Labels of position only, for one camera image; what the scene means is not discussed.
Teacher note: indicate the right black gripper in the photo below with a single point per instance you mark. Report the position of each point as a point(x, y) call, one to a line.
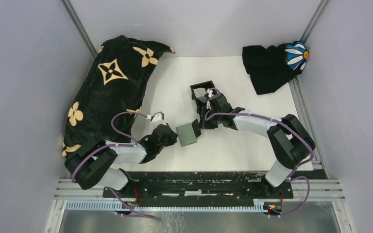
point(208, 125)

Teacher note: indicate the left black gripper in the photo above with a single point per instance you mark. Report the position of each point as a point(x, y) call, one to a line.
point(173, 136)

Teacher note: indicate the green leather card holder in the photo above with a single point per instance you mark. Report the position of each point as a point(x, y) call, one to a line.
point(186, 135)

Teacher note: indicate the black plastic bin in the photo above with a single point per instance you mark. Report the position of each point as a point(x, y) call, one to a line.
point(201, 107)

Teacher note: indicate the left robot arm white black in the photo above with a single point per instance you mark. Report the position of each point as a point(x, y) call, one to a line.
point(91, 164)

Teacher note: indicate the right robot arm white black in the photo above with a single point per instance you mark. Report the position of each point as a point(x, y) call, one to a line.
point(290, 141)

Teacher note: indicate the stack of cards in bin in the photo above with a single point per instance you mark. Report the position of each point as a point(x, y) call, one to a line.
point(200, 94)

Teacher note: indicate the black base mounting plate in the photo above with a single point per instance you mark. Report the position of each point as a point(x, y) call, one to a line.
point(199, 189)

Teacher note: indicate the black blanket with tan flowers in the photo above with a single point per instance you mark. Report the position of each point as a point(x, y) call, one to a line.
point(112, 94)

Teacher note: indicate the black cloth with daisy print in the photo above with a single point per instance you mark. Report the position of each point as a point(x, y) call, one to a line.
point(270, 68)

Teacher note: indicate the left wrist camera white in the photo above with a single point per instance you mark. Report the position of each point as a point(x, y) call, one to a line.
point(157, 118)

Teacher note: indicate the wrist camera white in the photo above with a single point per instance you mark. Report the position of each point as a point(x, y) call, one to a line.
point(157, 118)
point(209, 93)

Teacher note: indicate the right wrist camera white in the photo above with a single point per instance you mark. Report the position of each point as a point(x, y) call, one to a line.
point(209, 93)

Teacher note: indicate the aluminium rail frame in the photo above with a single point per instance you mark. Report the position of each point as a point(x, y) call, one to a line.
point(309, 187)

